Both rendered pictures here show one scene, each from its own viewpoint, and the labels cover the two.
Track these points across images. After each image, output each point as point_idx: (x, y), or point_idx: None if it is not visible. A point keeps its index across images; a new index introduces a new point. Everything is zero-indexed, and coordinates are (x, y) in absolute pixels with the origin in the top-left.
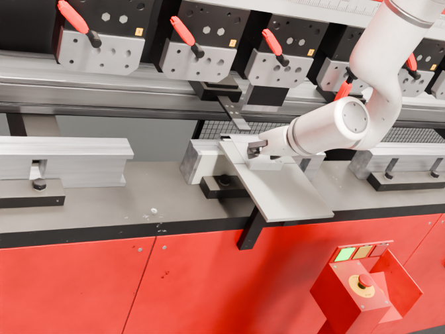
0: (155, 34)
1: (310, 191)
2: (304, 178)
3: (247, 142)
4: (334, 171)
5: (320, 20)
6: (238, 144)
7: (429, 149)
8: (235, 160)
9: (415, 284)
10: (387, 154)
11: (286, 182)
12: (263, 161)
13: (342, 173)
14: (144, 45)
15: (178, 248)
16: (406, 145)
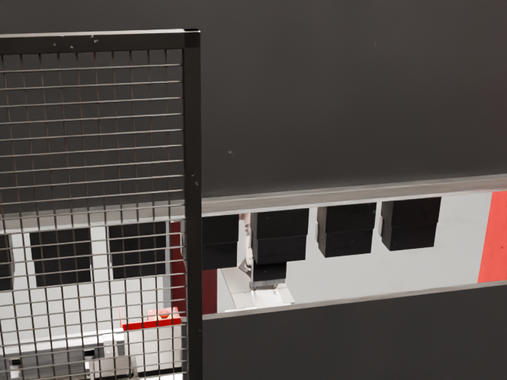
0: (372, 237)
1: (230, 276)
2: (230, 283)
3: (270, 303)
4: (149, 360)
5: None
6: (279, 300)
7: (26, 346)
8: (284, 289)
9: (120, 310)
10: (102, 330)
11: (247, 280)
12: (260, 290)
13: (139, 359)
14: None
15: None
16: (60, 344)
